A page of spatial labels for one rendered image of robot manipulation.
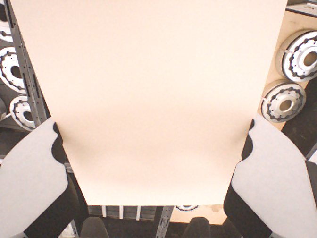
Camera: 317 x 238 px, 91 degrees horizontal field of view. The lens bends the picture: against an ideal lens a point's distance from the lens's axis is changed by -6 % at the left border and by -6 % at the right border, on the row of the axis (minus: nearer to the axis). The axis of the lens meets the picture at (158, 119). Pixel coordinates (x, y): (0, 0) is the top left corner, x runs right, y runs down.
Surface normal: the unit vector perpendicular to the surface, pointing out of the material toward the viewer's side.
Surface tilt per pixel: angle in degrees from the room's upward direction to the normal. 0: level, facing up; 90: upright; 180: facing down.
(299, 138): 90
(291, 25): 0
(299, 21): 0
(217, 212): 0
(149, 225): 90
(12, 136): 90
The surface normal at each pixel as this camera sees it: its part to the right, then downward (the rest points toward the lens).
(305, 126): -0.99, -0.11
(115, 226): 0.13, -0.86
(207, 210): 0.00, 0.50
